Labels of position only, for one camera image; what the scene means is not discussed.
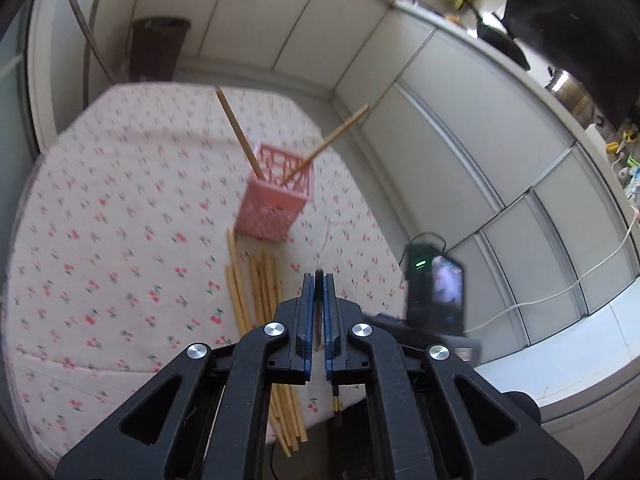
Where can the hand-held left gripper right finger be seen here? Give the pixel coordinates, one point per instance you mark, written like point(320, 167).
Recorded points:
point(328, 310)

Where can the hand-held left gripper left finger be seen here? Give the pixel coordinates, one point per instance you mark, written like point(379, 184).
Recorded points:
point(310, 310)

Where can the pile of wooden chopsticks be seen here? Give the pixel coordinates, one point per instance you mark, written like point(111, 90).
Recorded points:
point(235, 280)

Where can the dark chopstick with gold band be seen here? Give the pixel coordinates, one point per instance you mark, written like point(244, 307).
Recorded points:
point(336, 405)

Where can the pink plastic utensil basket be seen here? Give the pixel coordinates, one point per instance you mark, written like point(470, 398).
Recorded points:
point(270, 210)

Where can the wooden chopstick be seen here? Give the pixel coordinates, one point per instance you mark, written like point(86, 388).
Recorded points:
point(239, 132)
point(330, 140)

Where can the white kitchen cabinets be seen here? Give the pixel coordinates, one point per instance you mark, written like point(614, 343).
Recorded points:
point(450, 110)

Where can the cherry print tablecloth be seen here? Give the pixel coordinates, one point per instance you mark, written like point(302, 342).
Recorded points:
point(125, 210)

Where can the steel pot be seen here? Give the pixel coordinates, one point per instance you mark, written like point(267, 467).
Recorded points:
point(570, 92)

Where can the black wok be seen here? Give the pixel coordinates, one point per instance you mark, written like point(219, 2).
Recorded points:
point(505, 42)

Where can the brown trash bin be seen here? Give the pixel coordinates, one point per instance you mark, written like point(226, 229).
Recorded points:
point(155, 50)

